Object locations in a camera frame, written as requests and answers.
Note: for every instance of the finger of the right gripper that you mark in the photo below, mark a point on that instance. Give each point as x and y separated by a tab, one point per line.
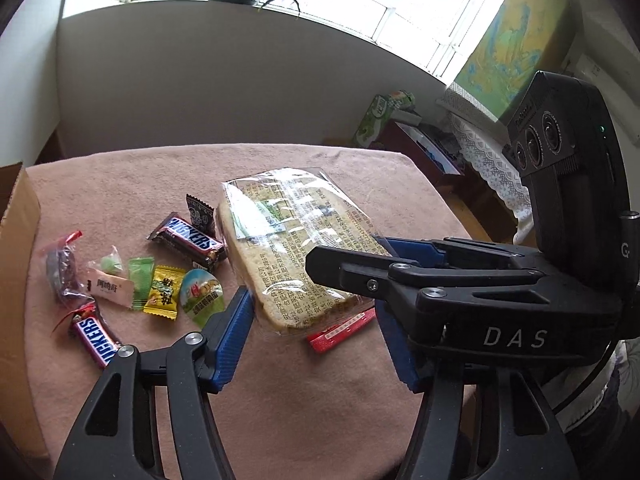
453	252
374	276

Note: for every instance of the pink table cloth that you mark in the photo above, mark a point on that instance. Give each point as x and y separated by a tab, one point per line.
289	412

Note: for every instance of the green carton box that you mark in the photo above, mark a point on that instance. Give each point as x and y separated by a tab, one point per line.
397	105

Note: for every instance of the round jelly cup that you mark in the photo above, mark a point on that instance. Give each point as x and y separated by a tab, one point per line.
200	296

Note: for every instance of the green candy wrapper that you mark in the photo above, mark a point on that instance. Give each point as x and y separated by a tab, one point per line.
140	272

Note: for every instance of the dark plum clear wrapper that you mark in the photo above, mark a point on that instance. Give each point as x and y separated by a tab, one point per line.
62	273

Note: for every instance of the small green ball candy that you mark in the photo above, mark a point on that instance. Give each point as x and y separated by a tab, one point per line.
110	264

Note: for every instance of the pink white candy packet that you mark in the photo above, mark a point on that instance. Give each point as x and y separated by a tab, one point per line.
113	288

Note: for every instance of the cardboard box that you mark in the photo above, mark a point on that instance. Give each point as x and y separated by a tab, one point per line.
24	454

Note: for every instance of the dark red side cabinet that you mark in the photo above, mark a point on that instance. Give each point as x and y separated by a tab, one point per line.
467	194

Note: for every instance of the black patterned candy wrapper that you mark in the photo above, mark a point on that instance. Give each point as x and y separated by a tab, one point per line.
202	215

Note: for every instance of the yellow candy wrapper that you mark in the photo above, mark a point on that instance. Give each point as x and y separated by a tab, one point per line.
163	296

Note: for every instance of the red white snack pouch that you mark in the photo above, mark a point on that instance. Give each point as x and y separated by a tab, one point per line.
328	339

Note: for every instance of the packaged bread slice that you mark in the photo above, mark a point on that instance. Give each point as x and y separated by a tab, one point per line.
269	222

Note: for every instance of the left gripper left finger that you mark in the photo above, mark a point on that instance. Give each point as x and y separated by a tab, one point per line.
150	410

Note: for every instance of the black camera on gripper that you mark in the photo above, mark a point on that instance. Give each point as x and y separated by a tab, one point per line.
567	153

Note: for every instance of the white lace cloth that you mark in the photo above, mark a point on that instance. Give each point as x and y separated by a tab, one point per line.
484	155

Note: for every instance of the Snickers bar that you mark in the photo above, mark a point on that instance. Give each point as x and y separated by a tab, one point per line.
179	234
88	325

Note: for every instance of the wall map poster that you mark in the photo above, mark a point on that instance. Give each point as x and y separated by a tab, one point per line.
524	36

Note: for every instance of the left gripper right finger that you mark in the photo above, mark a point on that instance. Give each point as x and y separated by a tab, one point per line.
490	423

